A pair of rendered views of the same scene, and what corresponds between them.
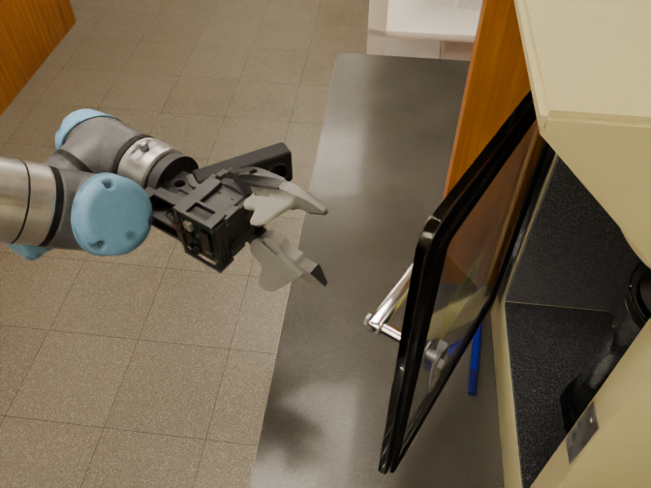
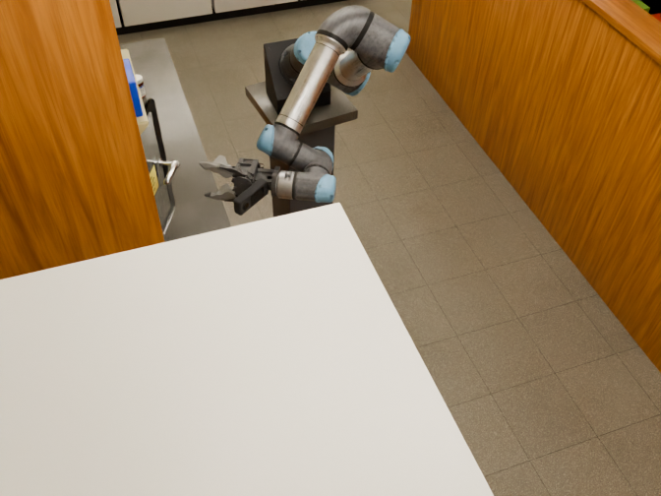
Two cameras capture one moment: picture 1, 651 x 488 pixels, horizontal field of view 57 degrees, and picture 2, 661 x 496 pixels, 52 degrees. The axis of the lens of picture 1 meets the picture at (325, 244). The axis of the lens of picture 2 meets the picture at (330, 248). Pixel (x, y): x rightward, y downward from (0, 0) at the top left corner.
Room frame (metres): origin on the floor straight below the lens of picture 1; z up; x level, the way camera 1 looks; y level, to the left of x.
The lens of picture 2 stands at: (1.78, -0.33, 2.42)
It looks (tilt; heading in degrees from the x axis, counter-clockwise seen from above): 47 degrees down; 152
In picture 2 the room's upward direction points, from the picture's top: 2 degrees clockwise
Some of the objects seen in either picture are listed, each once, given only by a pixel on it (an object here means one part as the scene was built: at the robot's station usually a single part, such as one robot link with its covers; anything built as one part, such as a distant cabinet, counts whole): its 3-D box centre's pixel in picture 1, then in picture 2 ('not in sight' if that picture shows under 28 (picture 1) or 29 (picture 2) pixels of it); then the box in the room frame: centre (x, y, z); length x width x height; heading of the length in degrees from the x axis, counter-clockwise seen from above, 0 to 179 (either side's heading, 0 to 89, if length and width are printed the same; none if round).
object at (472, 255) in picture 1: (471, 277); (147, 191); (0.37, -0.15, 1.19); 0.30 x 0.01 x 0.40; 146
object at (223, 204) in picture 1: (204, 206); (256, 179); (0.46, 0.13, 1.20); 0.12 x 0.09 x 0.08; 56
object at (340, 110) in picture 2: not in sight; (300, 102); (-0.18, 0.55, 0.92); 0.32 x 0.32 x 0.04; 0
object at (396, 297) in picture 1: (410, 307); (165, 171); (0.33, -0.08, 1.20); 0.10 x 0.05 x 0.03; 146
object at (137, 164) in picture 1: (156, 172); (285, 183); (0.51, 0.19, 1.20); 0.08 x 0.05 x 0.08; 146
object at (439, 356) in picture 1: (432, 366); not in sight; (0.28, -0.10, 1.18); 0.02 x 0.02 x 0.06; 56
